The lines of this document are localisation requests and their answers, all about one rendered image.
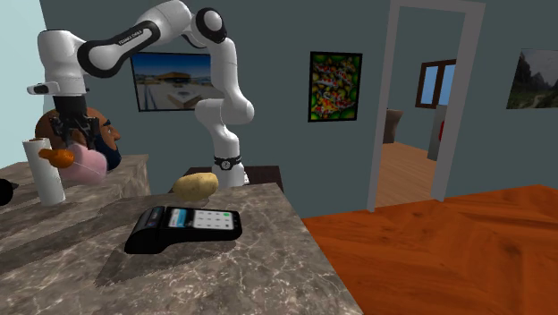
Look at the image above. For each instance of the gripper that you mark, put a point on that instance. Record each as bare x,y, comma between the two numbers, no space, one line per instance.
69,108

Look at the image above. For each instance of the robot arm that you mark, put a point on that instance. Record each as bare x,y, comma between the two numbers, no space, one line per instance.
224,78

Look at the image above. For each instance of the orange carrot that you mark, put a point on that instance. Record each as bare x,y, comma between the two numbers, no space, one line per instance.
60,158

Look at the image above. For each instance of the brown bearded head figure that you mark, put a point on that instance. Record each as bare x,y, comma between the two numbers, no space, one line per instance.
110,131

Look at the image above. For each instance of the pink heart-shaped cushion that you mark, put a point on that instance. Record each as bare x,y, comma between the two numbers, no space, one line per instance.
89,166

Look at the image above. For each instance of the white paper towel roll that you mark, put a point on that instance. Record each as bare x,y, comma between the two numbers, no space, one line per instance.
45,183

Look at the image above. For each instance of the black round object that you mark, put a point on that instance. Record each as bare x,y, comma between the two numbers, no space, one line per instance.
4,193

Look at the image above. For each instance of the yellow potato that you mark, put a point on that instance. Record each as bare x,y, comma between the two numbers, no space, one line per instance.
196,186

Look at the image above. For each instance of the black card payment terminal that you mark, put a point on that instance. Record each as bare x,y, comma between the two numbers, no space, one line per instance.
174,229

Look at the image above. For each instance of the brown chair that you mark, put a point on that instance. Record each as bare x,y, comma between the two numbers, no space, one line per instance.
392,126

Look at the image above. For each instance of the brown framed window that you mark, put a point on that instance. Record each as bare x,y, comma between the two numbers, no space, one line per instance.
431,83

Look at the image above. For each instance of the white panel with red mark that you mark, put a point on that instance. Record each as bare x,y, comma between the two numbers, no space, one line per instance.
437,135

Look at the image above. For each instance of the wall picture of building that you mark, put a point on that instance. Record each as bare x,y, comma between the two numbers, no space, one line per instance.
168,85

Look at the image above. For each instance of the colourful fish wall picture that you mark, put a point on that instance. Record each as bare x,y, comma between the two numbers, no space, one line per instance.
334,86

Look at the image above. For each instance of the grey door frame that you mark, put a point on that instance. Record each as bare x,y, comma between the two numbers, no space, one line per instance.
383,131

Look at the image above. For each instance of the mountain landscape wall picture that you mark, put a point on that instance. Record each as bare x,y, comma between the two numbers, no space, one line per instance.
534,80

